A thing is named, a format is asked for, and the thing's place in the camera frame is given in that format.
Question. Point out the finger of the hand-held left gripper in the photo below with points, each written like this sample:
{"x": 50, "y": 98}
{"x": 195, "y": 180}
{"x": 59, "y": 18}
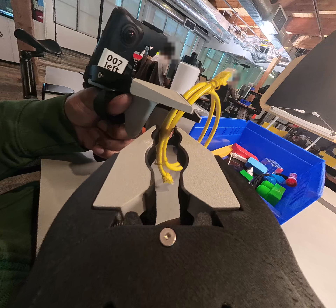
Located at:
{"x": 157, "y": 98}
{"x": 189, "y": 115}

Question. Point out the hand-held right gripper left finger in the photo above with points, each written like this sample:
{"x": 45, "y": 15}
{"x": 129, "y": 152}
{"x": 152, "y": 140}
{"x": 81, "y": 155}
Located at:
{"x": 123, "y": 182}

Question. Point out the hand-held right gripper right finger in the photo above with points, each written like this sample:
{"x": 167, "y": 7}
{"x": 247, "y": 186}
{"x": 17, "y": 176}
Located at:
{"x": 207, "y": 184}

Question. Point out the blue plastic bin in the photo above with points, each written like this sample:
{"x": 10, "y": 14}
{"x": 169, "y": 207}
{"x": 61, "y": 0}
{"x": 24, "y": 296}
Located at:
{"x": 296, "y": 182}

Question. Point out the person's left forearm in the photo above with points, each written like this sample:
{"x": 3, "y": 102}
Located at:
{"x": 31, "y": 132}

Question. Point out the person's left hand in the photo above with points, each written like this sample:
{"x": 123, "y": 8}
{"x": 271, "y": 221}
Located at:
{"x": 86, "y": 121}

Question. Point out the brown jacket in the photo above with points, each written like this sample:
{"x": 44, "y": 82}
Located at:
{"x": 148, "y": 70}

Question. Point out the yellow block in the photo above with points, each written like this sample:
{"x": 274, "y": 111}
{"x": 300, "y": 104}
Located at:
{"x": 221, "y": 151}

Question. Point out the white water bottle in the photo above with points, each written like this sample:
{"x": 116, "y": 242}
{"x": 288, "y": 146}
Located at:
{"x": 186, "y": 75}

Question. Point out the dark green block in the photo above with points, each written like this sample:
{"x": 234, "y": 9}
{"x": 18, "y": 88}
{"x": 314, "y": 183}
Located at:
{"x": 246, "y": 174}

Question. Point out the black monitor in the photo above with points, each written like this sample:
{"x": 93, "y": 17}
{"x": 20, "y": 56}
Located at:
{"x": 156, "y": 28}

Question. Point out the black floor lamp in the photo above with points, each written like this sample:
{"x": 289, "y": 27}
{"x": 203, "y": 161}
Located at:
{"x": 103, "y": 3}
{"x": 245, "y": 66}

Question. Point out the red block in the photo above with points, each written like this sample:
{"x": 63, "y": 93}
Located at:
{"x": 242, "y": 151}

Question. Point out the light blue block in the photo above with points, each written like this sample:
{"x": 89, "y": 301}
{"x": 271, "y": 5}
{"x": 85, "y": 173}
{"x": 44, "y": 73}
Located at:
{"x": 256, "y": 166}

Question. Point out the small blue bin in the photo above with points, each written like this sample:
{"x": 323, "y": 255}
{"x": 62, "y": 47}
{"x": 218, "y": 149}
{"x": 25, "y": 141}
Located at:
{"x": 245, "y": 102}

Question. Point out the bright green toy brick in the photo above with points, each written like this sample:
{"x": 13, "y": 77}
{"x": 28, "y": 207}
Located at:
{"x": 271, "y": 191}

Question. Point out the clear plastic cube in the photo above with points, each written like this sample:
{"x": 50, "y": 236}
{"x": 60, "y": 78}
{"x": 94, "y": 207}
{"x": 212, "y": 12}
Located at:
{"x": 271, "y": 165}

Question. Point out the red marker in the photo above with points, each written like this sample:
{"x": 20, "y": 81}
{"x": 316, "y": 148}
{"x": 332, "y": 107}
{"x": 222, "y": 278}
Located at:
{"x": 291, "y": 180}

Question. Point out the black tripod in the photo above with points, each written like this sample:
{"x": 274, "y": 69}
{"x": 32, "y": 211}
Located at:
{"x": 28, "y": 61}

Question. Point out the yellow bin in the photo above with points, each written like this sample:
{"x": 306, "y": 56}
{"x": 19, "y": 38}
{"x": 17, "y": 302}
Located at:
{"x": 278, "y": 130}

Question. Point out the red fire extinguisher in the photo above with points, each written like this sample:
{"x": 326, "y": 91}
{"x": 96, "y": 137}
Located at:
{"x": 36, "y": 3}

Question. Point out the white recycling cabinet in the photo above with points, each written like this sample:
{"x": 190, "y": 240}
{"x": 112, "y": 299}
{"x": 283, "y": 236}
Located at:
{"x": 6, "y": 40}

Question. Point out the white board stand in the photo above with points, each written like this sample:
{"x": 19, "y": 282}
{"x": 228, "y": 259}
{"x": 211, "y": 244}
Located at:
{"x": 301, "y": 123}

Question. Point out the person's green sweater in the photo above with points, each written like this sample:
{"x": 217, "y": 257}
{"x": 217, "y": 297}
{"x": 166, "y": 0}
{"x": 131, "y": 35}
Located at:
{"x": 15, "y": 234}

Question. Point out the wooden post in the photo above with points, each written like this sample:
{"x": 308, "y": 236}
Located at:
{"x": 22, "y": 24}

